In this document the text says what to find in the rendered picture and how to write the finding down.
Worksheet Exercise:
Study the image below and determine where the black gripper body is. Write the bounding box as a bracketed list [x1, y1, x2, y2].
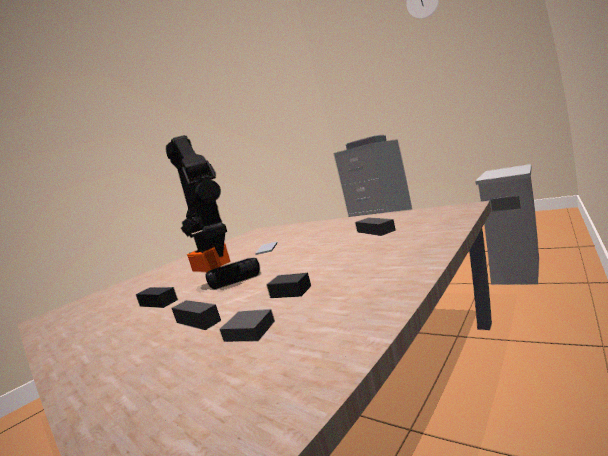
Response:
[196, 201, 227, 239]

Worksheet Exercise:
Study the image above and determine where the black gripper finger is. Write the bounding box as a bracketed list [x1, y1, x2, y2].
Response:
[206, 233, 225, 257]

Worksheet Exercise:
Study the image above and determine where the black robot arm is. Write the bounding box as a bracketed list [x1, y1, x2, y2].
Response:
[166, 135, 221, 252]

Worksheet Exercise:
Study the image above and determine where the dark grey controller unit with label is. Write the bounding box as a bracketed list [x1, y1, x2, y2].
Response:
[206, 258, 260, 289]

